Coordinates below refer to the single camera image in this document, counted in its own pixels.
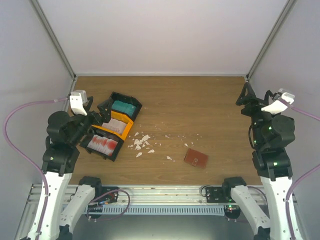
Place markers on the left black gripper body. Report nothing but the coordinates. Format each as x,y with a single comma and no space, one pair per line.
79,132

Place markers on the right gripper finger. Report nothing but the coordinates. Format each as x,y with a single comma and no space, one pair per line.
247,95
268,94

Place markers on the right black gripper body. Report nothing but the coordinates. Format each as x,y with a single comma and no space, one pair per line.
247,111

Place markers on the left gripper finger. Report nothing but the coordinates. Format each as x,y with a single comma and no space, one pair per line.
88,104
105,109

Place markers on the brown leather card holder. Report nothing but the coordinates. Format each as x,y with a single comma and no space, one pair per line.
196,158

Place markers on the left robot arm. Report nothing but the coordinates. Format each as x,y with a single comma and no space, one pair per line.
64,133

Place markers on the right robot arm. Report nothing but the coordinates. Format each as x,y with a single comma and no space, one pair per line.
269,133

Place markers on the orange bin white cards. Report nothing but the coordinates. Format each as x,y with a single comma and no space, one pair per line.
120,117

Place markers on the black bin teal cards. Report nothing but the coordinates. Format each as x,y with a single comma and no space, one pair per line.
128,99

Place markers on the teal card stack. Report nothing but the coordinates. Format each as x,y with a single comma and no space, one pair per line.
123,107

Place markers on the red white card stack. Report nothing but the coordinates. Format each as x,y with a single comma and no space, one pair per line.
102,145

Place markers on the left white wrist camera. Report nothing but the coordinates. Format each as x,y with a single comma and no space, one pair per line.
77,99

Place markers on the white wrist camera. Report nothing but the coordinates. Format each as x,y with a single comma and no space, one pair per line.
280,98
77,99

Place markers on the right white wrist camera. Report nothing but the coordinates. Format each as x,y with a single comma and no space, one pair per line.
280,98

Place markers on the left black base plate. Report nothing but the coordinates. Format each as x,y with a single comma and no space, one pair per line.
110,198

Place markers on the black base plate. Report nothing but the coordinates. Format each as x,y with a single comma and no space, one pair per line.
110,198
214,194

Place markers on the aluminium front rail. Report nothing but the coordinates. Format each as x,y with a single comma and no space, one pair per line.
150,195

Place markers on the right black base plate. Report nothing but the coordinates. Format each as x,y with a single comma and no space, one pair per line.
214,194

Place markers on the grey slotted cable duct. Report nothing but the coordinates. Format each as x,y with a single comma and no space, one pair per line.
207,210

